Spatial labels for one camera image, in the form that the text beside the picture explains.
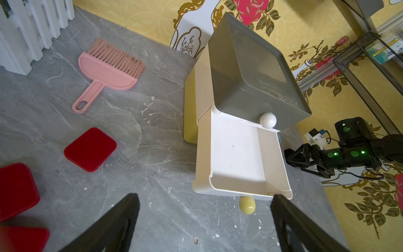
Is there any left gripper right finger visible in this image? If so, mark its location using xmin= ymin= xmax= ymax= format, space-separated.
xmin=270 ymin=194 xmax=348 ymax=252

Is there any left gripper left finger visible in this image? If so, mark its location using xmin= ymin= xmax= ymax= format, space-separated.
xmin=61 ymin=193 xmax=140 ymax=252

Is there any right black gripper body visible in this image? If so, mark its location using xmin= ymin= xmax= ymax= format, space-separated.
xmin=314 ymin=146 xmax=342 ymax=169

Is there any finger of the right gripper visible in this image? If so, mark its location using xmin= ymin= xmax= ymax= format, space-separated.
xmin=284 ymin=143 xmax=318 ymax=168
xmin=299 ymin=163 xmax=335 ymax=179

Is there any white drawer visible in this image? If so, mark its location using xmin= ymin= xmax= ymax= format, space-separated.
xmin=192 ymin=109 xmax=293 ymax=201

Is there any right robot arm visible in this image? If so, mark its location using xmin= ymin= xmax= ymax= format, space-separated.
xmin=284 ymin=117 xmax=403 ymax=179

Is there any yellow bottom drawer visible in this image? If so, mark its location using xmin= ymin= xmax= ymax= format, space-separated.
xmin=184 ymin=69 xmax=256 ymax=215

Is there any three-tier drawer cabinet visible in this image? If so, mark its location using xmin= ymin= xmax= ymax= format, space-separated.
xmin=183 ymin=12 xmax=312 ymax=146

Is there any pink hand brush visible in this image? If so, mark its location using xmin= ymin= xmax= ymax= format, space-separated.
xmin=72 ymin=38 xmax=146 ymax=114

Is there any flower planter white fence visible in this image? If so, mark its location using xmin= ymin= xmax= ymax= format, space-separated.
xmin=1 ymin=0 xmax=75 ymax=76

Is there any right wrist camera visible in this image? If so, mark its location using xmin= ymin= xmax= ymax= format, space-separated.
xmin=304 ymin=128 xmax=329 ymax=150

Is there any black wire wall basket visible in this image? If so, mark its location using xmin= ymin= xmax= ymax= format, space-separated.
xmin=333 ymin=31 xmax=403 ymax=134

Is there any grey wall shelf tray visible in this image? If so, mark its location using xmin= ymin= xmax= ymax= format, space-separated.
xmin=342 ymin=0 xmax=384 ymax=20

